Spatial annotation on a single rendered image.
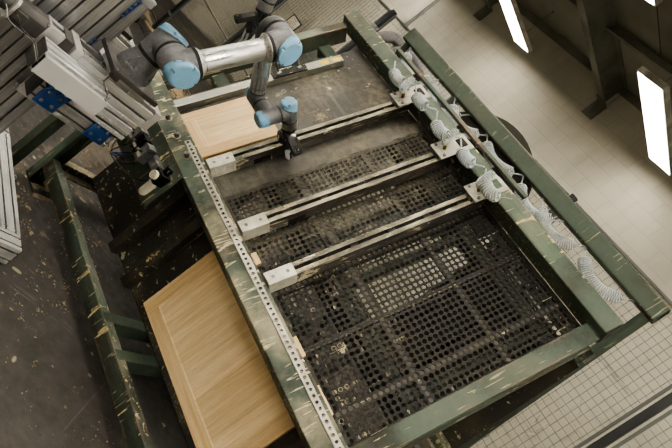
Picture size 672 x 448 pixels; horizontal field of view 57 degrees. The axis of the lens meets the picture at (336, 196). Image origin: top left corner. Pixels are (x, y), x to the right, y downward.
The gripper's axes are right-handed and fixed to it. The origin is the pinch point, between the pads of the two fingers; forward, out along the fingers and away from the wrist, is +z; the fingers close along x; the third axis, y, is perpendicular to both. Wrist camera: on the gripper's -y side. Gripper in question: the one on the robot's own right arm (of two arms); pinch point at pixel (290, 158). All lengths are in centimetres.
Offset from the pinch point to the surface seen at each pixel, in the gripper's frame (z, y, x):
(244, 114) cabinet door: 0.4, 36.9, 8.4
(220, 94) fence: -2, 53, 15
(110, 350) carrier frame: 34, -41, 103
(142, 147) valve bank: -8, 27, 62
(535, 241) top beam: -6, -91, -74
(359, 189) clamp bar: -4.3, -33.0, -19.2
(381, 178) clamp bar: -4.4, -31.4, -31.7
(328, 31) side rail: -3, 77, -60
